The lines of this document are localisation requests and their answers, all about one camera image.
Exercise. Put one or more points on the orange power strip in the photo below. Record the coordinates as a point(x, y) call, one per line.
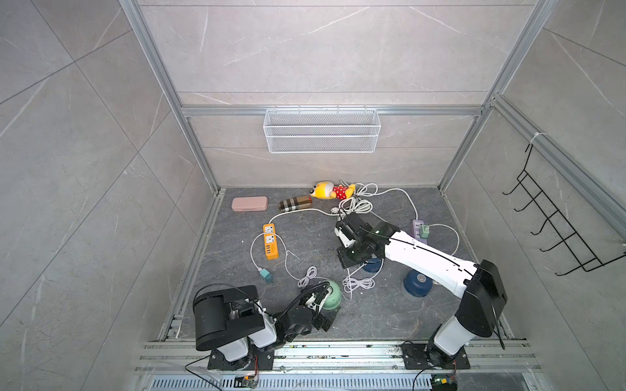
point(270, 241)

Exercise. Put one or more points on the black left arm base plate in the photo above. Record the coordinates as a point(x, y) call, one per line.
point(255, 359)

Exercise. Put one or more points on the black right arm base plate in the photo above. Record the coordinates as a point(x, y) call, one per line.
point(418, 356)

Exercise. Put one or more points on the white wire mesh basket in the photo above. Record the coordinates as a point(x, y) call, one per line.
point(293, 131)

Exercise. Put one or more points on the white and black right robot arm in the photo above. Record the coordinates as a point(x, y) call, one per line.
point(478, 285)

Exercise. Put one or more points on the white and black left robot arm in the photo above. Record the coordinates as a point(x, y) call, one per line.
point(234, 328)

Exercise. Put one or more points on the teal charger plug left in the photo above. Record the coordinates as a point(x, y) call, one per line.
point(266, 275)

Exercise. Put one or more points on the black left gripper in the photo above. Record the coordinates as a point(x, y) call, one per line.
point(322, 322)

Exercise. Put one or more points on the green meat grinder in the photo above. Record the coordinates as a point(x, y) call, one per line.
point(333, 301)

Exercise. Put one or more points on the green usb charger cube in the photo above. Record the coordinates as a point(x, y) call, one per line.
point(424, 231)

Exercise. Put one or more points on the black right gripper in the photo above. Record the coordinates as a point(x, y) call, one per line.
point(346, 261)

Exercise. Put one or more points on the yellow duck plush toy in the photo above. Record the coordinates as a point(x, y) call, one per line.
point(329, 191)

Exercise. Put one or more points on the brown plaid pouch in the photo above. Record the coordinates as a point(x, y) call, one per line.
point(295, 203)

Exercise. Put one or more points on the black wire hook rack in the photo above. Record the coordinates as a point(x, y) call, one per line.
point(553, 217)

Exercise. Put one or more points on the pink rectangular case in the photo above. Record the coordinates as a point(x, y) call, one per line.
point(249, 204)

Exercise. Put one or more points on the blue meat grinder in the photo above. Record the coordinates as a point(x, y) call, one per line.
point(373, 265)
point(416, 285)

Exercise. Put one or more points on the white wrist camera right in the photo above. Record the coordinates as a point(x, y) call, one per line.
point(344, 239)

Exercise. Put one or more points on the purple power strip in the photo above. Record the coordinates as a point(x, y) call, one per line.
point(417, 226)

